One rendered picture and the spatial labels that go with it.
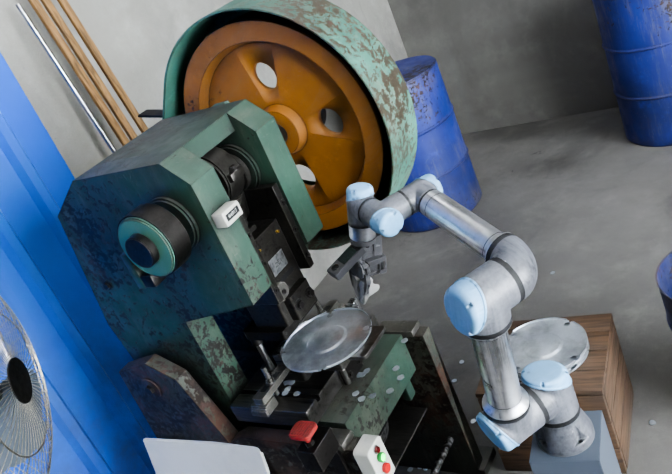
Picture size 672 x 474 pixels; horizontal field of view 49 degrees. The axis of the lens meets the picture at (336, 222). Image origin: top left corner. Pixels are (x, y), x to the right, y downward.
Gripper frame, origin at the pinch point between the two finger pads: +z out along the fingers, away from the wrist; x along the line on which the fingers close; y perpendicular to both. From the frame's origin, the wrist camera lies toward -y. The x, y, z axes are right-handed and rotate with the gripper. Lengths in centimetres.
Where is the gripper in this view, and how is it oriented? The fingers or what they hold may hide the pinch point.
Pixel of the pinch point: (360, 301)
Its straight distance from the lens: 212.8
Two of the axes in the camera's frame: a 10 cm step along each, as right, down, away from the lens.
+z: 0.8, 9.0, 4.4
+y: 8.4, -2.9, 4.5
